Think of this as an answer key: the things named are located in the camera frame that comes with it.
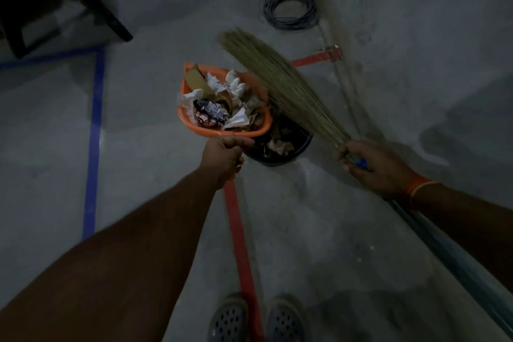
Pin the person's right hand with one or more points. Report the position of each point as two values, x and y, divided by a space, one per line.
380 169

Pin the person's left hand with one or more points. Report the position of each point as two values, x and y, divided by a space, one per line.
220 161

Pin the orange plastic dustpan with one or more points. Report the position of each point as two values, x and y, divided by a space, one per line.
192 123

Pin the pile of paper scraps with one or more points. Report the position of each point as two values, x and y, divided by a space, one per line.
224 101

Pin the black bucket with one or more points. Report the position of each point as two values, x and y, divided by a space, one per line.
296 141

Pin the person's left forearm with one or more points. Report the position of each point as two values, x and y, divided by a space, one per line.
100 277

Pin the person's right forearm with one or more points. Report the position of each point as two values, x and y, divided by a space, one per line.
469 225

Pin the orange wrist band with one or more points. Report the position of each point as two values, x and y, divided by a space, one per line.
417 187

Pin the grey perforated clog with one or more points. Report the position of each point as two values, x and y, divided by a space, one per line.
228 321
284 321

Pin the black plastic table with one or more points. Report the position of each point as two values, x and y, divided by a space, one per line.
92 1

